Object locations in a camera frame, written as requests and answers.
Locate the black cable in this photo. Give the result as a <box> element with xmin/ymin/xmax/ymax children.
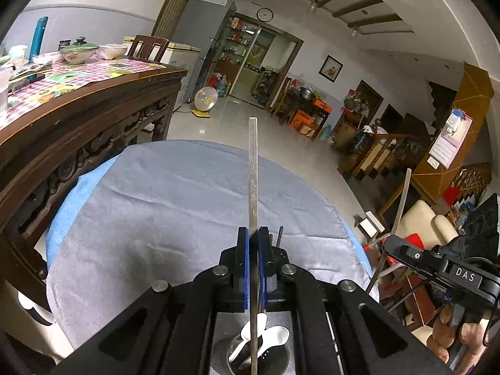
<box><xmin>386</xmin><ymin>276</ymin><xmax>443</xmax><ymax>313</ymax></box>

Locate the dark chopstick one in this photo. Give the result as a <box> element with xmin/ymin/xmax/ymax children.
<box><xmin>366</xmin><ymin>168</ymin><xmax>412</xmax><ymax>295</ymax></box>

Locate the dark chopstick two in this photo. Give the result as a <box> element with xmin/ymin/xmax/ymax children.
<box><xmin>275</xmin><ymin>226</ymin><xmax>284</xmax><ymax>248</ymax></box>

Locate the gray refrigerator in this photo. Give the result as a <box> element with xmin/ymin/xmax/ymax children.
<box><xmin>172</xmin><ymin>0</ymin><xmax>236</xmax><ymax>103</ymax></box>

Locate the orange box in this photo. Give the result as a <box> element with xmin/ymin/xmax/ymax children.
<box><xmin>289</xmin><ymin>109</ymin><xmax>314</xmax><ymax>129</ymax></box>

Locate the cream armchair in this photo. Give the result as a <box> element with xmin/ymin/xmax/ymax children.
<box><xmin>396</xmin><ymin>200</ymin><xmax>458</xmax><ymax>250</ymax></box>

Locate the blue thermos bottle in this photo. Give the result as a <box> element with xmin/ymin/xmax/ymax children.
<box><xmin>28</xmin><ymin>16</ymin><xmax>48</xmax><ymax>63</ymax></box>

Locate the round electric heater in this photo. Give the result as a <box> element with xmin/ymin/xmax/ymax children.
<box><xmin>192</xmin><ymin>86</ymin><xmax>219</xmax><ymax>118</ymax></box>

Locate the carved dark wooden sideboard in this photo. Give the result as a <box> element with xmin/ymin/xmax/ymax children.
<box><xmin>1</xmin><ymin>65</ymin><xmax>187</xmax><ymax>309</ymax></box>

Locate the water jug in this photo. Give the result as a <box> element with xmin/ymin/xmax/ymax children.
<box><xmin>319</xmin><ymin>124</ymin><xmax>331</xmax><ymax>141</ymax></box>

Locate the blue under cloth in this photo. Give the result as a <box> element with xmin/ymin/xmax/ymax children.
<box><xmin>46</xmin><ymin>156</ymin><xmax>118</xmax><ymax>268</ymax></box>

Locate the gray table cloth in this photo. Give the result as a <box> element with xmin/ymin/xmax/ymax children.
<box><xmin>47</xmin><ymin>140</ymin><xmax>371</xmax><ymax>347</ymax></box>

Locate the wooden chair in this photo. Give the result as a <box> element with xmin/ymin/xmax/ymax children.
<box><xmin>126</xmin><ymin>35</ymin><xmax>169</xmax><ymax>63</ymax></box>

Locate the framed wall picture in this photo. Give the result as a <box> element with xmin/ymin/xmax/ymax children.
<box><xmin>319</xmin><ymin>55</ymin><xmax>343</xmax><ymax>82</ymax></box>

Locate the white chest freezer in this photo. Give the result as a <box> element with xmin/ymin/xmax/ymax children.
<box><xmin>123</xmin><ymin>35</ymin><xmax>202</xmax><ymax>110</ymax></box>

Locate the lidded green ceramic bowl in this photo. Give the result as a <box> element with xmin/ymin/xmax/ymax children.
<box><xmin>59</xmin><ymin>37</ymin><xmax>100</xmax><ymax>64</ymax></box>

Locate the metal utensil holder cup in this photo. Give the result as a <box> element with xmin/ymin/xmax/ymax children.
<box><xmin>226</xmin><ymin>331</ymin><xmax>293</xmax><ymax>375</ymax></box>

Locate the round wall clock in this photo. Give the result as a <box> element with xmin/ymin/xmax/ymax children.
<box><xmin>256</xmin><ymin>8</ymin><xmax>274</xmax><ymax>23</ymax></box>

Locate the red plastic stool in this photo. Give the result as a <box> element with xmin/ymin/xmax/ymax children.
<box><xmin>363</xmin><ymin>234</ymin><xmax>425</xmax><ymax>278</ymax></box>

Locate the right hand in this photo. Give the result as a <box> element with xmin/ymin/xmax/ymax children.
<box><xmin>425</xmin><ymin>305</ymin><xmax>499</xmax><ymax>374</ymax></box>

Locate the dark side table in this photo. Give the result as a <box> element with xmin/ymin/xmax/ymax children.
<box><xmin>283</xmin><ymin>91</ymin><xmax>332</xmax><ymax>141</ymax></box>

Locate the dark chopstick separate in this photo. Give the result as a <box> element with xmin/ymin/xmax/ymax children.
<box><xmin>248</xmin><ymin>117</ymin><xmax>259</xmax><ymax>375</ymax></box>

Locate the pink ceramic bowl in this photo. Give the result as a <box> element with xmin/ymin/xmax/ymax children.
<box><xmin>97</xmin><ymin>43</ymin><xmax>129</xmax><ymax>60</ymax></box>

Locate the wall calendar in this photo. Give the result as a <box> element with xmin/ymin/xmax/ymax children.
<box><xmin>427</xmin><ymin>108</ymin><xmax>472</xmax><ymax>169</ymax></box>

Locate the white spoon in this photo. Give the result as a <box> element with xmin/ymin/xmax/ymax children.
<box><xmin>257</xmin><ymin>325</ymin><xmax>290</xmax><ymax>359</ymax></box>
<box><xmin>228</xmin><ymin>312</ymin><xmax>268</xmax><ymax>363</ymax></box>

